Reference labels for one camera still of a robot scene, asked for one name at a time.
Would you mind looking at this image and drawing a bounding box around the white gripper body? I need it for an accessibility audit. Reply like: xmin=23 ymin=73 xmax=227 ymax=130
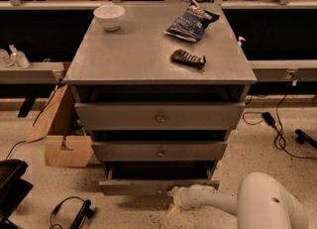
xmin=172 ymin=186 xmax=199 ymax=210

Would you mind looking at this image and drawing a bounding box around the grey bottom drawer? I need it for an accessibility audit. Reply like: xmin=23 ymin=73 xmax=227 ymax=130
xmin=99 ymin=161 xmax=220 ymax=195

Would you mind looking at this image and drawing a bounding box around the grey drawer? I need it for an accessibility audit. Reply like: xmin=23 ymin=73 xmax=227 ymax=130
xmin=92 ymin=141 xmax=227 ymax=162
xmin=99 ymin=161 xmax=220 ymax=195
xmin=75 ymin=102 xmax=245 ymax=131

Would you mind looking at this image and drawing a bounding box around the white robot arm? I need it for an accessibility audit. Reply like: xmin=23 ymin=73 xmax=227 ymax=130
xmin=167 ymin=172 xmax=309 ymax=229

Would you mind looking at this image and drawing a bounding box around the grey middle drawer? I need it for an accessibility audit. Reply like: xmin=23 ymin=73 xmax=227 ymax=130
xmin=92 ymin=141 xmax=227 ymax=162

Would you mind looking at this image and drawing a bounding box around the grey drawer cabinet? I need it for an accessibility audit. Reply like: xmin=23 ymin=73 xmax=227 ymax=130
xmin=63 ymin=1 xmax=258 ymax=181

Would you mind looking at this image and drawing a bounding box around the grey top drawer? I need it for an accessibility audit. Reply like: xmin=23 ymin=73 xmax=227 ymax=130
xmin=75 ymin=102 xmax=245 ymax=131

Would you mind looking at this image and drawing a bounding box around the cardboard box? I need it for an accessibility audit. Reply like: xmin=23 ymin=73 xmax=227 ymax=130
xmin=27 ymin=82 xmax=93 ymax=168

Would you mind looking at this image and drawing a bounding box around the black stand foot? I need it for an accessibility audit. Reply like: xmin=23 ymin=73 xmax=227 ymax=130
xmin=295 ymin=129 xmax=317 ymax=149

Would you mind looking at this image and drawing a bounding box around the dark striped snack bar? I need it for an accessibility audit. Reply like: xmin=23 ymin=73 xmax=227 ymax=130
xmin=170 ymin=49 xmax=206 ymax=69

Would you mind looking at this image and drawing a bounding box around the small white pump bottle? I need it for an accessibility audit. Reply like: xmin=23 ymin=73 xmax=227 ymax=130
xmin=238 ymin=36 xmax=245 ymax=55

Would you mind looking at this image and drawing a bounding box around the blue chip bag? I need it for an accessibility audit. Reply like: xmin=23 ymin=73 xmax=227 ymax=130
xmin=164 ymin=0 xmax=219 ymax=43

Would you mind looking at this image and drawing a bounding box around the white ceramic bowl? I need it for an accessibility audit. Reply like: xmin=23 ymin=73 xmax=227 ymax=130
xmin=93 ymin=4 xmax=126 ymax=31

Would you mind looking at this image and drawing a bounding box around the clear sanitizer bottle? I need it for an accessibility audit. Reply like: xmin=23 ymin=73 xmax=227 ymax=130
xmin=9 ymin=45 xmax=30 ymax=68

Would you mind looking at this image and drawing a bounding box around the black handheld device with cable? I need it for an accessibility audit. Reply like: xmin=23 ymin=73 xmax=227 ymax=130
xmin=50 ymin=196 xmax=94 ymax=229

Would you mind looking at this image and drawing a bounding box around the black power adapter cable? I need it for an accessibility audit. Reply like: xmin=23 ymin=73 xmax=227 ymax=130
xmin=242 ymin=92 xmax=317 ymax=162

